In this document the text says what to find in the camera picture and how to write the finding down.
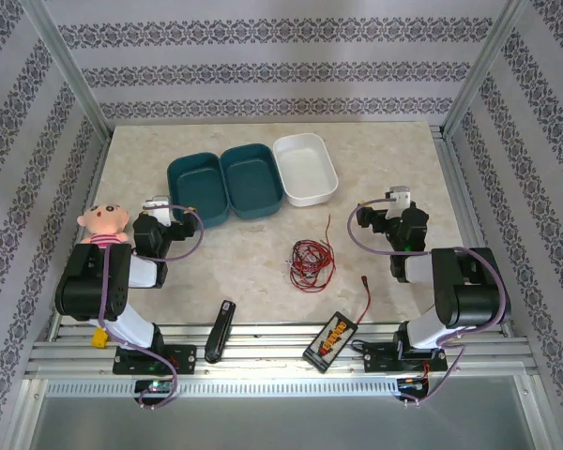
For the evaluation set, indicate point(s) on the grey metal sheet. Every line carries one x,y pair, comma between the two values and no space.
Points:
281,422

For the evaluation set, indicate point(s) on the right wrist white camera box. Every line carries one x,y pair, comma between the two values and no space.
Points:
399,199

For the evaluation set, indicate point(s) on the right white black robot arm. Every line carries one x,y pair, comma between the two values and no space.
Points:
469,300

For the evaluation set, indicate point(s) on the black stapler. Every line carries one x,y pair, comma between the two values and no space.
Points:
219,333

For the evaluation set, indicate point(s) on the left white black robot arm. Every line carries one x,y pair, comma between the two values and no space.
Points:
84,281

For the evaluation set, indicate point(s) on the aluminium frame post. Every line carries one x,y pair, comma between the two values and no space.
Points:
488,65
65,65

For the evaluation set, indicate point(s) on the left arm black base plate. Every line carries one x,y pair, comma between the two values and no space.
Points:
183,358

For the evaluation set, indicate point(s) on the aluminium side rail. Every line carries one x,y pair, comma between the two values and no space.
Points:
457,187
93,187

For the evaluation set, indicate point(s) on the teal plastic container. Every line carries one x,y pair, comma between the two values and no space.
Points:
197,187
251,180

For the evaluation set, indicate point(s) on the black board with yellow connectors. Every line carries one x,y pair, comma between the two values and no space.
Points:
329,341

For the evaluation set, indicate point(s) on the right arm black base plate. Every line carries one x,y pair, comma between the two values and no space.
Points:
380,358

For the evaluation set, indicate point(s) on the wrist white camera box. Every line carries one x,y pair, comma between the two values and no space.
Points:
157,208
399,199

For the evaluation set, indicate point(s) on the yellow plug connector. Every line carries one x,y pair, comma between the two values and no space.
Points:
101,338

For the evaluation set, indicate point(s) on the pink plush doll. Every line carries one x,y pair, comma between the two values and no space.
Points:
103,220

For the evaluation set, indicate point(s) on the white plastic container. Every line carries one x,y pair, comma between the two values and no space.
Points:
305,169

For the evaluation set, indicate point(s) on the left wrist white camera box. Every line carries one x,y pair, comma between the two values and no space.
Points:
157,208

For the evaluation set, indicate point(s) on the small circuit board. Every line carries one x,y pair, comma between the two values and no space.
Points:
410,383
155,386

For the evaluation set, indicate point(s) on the aluminium mounting rails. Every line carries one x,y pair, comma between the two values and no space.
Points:
263,347

